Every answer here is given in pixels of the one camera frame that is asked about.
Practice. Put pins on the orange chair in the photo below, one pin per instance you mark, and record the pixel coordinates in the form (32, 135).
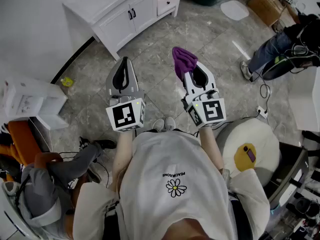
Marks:
(22, 141)

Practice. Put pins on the cardboard box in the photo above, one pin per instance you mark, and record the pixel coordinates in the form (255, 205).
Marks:
(265, 4)

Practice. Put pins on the white round stool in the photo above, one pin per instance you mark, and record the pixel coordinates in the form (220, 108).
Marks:
(265, 139)

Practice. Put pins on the person's right forearm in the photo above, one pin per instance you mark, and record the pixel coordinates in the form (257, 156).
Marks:
(212, 146)

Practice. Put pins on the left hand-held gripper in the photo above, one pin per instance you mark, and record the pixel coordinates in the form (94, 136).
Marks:
(125, 116)

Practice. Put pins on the white floor mat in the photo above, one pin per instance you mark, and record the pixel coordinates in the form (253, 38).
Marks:
(234, 10)

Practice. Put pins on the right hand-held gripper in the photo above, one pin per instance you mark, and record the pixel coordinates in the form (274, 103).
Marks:
(212, 111)

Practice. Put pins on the yellow cushion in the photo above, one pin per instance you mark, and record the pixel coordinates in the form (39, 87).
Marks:
(241, 161)

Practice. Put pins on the white water dispenser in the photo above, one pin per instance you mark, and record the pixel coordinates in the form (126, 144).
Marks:
(37, 101)

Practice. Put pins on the purple phone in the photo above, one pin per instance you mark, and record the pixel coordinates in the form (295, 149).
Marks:
(250, 154)

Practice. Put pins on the white shoe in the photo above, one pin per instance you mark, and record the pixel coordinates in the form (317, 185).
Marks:
(170, 123)
(158, 125)

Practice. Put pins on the white power strip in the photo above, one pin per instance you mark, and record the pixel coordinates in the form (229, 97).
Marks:
(262, 111)

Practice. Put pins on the yellow plastic bottle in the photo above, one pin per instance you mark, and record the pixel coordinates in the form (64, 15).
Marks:
(67, 82)

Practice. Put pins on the person's left forearm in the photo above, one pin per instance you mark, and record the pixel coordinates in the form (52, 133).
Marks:
(122, 154)

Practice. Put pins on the white furniture unit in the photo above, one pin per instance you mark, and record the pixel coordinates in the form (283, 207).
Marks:
(305, 104)

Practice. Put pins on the white vanity cabinet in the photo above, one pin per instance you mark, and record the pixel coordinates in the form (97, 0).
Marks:
(100, 1)

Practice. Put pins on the purple cloth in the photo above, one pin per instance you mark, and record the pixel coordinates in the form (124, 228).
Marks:
(183, 60)

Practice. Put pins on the white flower print T-shirt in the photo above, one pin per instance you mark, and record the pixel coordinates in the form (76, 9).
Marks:
(175, 164)

